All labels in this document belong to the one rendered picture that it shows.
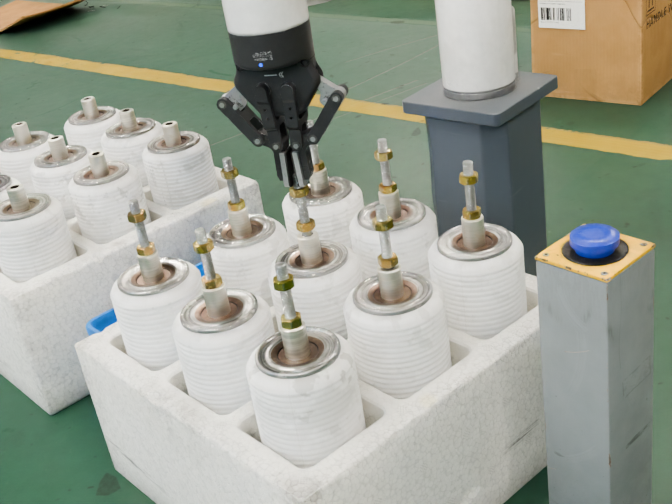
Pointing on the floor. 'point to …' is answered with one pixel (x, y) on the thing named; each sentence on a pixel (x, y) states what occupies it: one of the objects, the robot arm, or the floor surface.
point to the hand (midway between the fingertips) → (294, 165)
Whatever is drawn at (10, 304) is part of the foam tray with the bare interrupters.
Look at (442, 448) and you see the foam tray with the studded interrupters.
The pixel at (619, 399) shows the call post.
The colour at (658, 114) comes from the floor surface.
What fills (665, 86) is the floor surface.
